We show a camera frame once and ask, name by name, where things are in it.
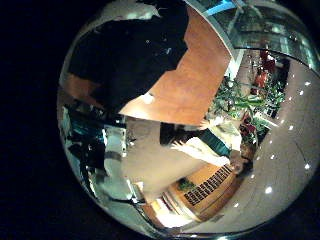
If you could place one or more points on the small green potted plant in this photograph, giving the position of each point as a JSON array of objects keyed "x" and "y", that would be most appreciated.
[{"x": 185, "y": 184}]

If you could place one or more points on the large green leafy plant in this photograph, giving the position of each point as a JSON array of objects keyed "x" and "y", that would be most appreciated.
[{"x": 233, "y": 98}]

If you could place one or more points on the red poinsettia plant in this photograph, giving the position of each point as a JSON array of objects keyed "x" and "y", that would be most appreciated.
[{"x": 248, "y": 128}]

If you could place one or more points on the black piece of clothing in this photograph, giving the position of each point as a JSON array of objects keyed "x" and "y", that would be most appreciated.
[{"x": 130, "y": 56}]

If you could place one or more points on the wooden counter with dark grille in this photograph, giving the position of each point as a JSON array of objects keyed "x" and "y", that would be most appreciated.
[{"x": 210, "y": 190}]

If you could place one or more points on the red decoration figure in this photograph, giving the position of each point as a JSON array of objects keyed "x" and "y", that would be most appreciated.
[{"x": 261, "y": 78}]

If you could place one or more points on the person white shirt teal vest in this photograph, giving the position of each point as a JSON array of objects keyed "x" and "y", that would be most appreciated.
[{"x": 213, "y": 146}]

